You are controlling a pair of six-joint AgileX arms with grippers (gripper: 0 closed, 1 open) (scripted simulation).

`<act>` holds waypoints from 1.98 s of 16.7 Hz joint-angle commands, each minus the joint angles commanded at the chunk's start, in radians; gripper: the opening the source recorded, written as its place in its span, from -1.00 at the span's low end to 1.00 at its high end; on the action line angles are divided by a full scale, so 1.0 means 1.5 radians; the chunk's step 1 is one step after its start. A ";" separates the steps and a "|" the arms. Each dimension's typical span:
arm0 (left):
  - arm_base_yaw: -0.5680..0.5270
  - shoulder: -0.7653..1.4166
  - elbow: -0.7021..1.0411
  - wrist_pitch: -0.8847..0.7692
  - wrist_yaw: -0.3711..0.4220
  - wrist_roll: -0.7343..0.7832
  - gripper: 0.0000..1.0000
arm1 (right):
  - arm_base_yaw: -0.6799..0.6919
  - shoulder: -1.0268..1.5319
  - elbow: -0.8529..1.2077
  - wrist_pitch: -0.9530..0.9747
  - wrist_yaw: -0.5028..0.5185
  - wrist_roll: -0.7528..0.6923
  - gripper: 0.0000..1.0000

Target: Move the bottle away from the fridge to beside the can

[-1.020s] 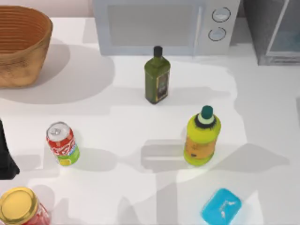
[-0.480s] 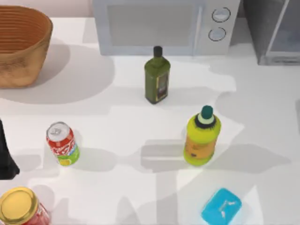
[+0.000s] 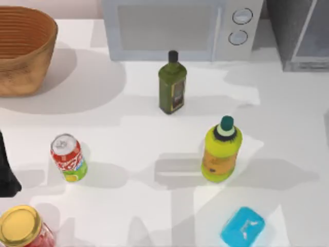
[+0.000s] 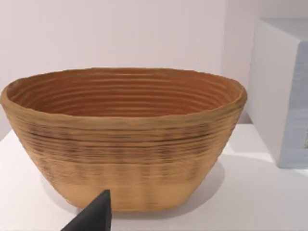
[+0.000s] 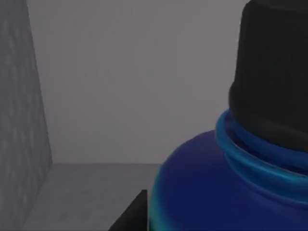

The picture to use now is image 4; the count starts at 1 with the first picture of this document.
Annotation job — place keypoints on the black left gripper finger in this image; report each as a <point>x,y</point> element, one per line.
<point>97,215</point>

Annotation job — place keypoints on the brown woven basket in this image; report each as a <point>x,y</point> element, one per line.
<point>125,154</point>

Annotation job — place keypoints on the pale microwave oven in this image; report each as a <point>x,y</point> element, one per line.
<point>281,96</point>

